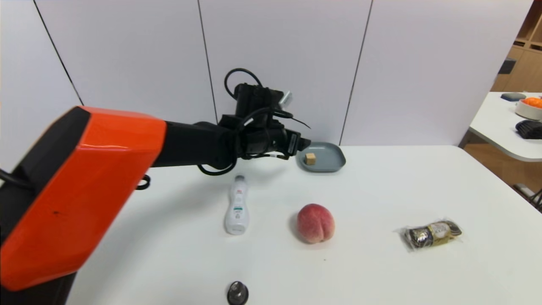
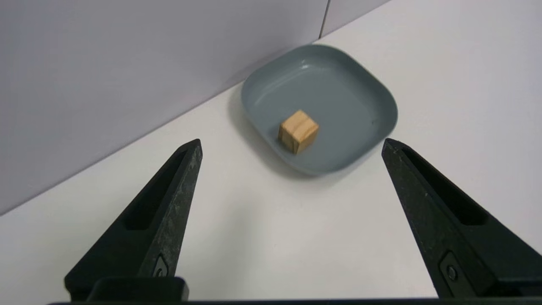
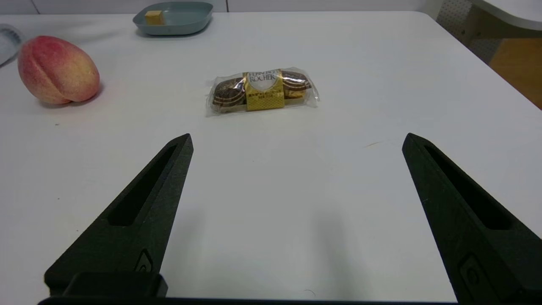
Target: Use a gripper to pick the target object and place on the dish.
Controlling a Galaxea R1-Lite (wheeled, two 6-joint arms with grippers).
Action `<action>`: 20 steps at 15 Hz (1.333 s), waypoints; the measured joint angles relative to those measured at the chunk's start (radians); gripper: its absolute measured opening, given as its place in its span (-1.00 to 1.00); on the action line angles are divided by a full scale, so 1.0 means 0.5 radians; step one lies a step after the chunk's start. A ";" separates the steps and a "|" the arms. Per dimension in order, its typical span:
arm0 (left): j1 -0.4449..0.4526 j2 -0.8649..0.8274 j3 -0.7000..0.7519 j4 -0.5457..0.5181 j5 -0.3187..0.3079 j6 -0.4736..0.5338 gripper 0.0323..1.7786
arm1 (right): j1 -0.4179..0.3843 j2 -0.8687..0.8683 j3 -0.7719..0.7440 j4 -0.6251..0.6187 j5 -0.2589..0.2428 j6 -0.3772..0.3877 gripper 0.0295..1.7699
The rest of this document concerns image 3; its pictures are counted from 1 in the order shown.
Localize white plastic bottle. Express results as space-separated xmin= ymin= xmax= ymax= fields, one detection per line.
xmin=0 ymin=24 xmax=22 ymax=66

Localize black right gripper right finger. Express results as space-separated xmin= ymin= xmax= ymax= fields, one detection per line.
xmin=401 ymin=133 xmax=542 ymax=303

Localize Ferrero Rocher chocolate pack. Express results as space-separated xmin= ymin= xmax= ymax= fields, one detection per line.
xmin=205 ymin=67 xmax=321 ymax=117

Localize grey-green square dish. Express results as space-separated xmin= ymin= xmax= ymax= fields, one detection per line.
xmin=133 ymin=1 xmax=214 ymax=36

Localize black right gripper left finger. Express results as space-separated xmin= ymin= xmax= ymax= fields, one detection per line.
xmin=44 ymin=133 xmax=194 ymax=298

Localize red peach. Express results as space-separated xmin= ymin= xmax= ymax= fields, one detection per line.
xmin=17 ymin=36 xmax=101 ymax=105

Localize white side table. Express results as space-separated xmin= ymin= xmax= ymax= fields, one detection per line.
xmin=435 ymin=0 xmax=542 ymax=65

